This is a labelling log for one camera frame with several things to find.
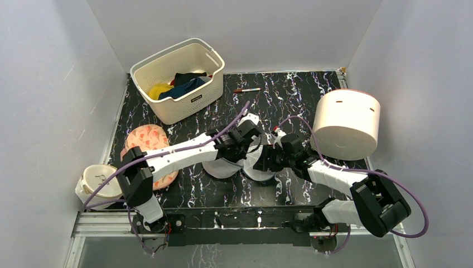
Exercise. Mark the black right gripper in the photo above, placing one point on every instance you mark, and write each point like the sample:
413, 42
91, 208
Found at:
270, 159

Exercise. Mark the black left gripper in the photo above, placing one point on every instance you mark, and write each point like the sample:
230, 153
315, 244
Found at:
242, 155

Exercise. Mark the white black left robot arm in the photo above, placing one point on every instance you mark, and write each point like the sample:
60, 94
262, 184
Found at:
139, 170

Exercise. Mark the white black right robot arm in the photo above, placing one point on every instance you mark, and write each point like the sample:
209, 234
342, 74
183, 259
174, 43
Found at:
374, 201

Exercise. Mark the cream perforated laundry basket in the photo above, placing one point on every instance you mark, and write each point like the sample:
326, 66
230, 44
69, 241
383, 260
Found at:
190, 56

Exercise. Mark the red white marker pen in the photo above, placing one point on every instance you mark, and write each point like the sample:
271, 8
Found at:
247, 90

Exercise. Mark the cream cylindrical drum container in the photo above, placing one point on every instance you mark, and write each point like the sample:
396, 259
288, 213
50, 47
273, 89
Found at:
346, 125

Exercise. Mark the navy blue cloth in basket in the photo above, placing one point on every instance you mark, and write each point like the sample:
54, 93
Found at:
183, 89

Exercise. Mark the black cloth in basket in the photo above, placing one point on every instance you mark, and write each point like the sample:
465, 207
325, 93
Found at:
183, 78

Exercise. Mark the yellow cloth in basket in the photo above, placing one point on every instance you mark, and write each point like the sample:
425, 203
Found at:
157, 89

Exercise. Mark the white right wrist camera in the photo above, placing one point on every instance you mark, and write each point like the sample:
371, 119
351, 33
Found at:
278, 134

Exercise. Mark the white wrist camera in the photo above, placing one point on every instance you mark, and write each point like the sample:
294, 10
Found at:
278, 134
249, 121

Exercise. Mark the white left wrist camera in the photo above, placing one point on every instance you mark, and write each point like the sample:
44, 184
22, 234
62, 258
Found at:
249, 121

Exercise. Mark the black robot base mount plate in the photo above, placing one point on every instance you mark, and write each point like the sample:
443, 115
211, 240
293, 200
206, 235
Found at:
241, 226

